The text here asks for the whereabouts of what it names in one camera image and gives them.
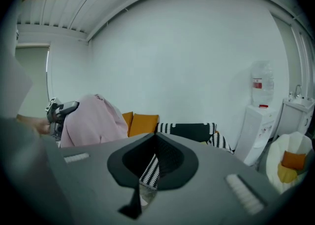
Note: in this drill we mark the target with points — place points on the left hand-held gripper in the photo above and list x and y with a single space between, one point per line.
55 113

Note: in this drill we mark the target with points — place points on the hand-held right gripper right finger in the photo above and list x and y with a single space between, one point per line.
209 184

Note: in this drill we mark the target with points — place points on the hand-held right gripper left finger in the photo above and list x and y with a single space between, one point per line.
98 182

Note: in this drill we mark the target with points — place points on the pink cloth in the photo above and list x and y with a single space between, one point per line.
93 123

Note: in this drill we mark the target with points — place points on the black white patterned blanket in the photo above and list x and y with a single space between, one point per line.
189 130

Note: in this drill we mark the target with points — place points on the person's left forearm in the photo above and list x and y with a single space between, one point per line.
32 123

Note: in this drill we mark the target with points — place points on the person's white shirt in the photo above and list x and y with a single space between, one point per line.
14 91

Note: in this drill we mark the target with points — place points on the white water dispenser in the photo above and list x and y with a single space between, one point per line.
259 133

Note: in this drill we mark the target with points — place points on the yellow cushion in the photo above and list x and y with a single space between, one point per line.
286 173

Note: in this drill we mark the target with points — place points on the small orange cushion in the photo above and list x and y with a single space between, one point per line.
292 160

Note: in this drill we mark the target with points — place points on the white beanbag chair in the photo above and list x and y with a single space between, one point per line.
292 142

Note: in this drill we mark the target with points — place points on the white sink cabinet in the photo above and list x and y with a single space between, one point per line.
295 118

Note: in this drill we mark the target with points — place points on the clear water bottle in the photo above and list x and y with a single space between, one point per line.
262 83

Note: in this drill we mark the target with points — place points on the metal faucet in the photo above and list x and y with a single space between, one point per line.
298 91

